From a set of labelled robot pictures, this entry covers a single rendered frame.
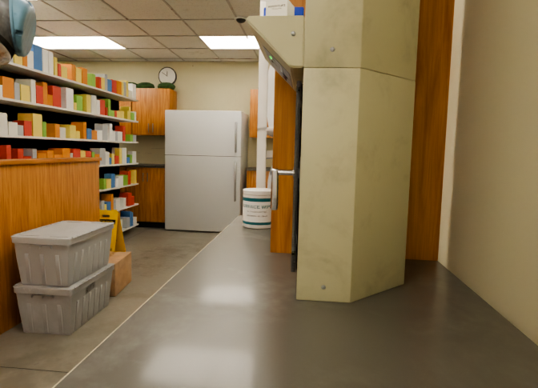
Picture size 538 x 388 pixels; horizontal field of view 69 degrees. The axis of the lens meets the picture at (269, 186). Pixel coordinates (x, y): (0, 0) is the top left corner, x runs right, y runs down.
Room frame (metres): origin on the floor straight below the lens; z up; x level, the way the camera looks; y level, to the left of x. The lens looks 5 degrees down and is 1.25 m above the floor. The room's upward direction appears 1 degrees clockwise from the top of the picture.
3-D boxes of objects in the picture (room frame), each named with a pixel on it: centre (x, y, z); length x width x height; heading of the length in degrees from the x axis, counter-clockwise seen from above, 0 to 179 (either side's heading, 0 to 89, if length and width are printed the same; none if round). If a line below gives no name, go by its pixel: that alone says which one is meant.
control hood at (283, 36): (0.96, -0.02, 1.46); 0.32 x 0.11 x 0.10; 174
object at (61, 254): (2.77, 1.43, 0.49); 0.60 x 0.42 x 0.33; 174
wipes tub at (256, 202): (1.58, 0.04, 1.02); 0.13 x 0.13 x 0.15
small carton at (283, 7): (0.91, -0.02, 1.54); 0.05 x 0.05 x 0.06; 70
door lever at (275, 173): (0.85, -0.03, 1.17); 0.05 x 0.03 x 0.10; 84
